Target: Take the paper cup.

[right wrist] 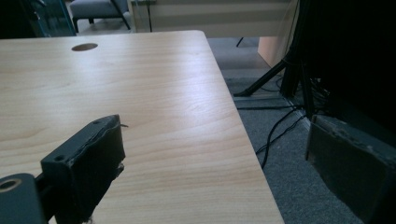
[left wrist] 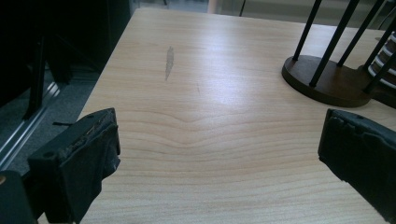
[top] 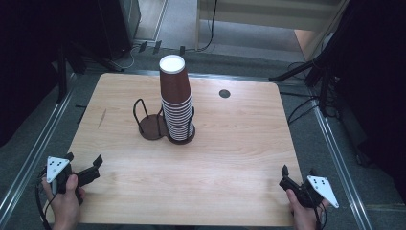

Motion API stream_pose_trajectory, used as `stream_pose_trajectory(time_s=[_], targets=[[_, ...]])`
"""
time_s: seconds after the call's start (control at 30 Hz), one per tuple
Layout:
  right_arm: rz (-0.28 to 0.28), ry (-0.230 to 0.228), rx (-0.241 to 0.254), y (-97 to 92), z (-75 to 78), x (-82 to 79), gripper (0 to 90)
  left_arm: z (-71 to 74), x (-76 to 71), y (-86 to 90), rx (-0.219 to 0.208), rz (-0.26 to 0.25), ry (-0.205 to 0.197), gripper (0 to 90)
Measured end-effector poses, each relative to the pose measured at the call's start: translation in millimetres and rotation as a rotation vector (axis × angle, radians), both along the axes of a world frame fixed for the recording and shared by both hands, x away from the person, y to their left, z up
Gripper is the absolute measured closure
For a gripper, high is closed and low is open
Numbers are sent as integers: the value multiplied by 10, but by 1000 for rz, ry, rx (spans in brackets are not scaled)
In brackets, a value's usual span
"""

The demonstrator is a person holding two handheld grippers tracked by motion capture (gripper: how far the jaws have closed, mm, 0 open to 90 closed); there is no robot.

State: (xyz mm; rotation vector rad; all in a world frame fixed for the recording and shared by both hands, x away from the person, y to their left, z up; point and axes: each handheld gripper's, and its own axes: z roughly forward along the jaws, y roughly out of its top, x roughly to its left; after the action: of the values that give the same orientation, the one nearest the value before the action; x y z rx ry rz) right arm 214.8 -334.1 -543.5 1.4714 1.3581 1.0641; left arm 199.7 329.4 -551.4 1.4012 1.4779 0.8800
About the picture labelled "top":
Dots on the round grey table grommet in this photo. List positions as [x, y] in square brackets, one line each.
[224, 93]

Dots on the person's right hand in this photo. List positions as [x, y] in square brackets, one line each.
[303, 215]

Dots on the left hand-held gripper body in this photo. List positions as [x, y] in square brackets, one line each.
[56, 167]

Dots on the person's left hand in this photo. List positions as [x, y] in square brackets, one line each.
[65, 204]

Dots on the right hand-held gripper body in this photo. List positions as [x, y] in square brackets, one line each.
[314, 191]

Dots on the black metal stand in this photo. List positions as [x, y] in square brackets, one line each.
[61, 73]
[319, 72]

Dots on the metal floor rail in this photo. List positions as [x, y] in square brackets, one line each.
[32, 156]
[338, 159]

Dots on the dark cabinet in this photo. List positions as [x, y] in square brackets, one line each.
[118, 25]

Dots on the stack of brown paper cups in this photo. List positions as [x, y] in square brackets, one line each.
[176, 102]

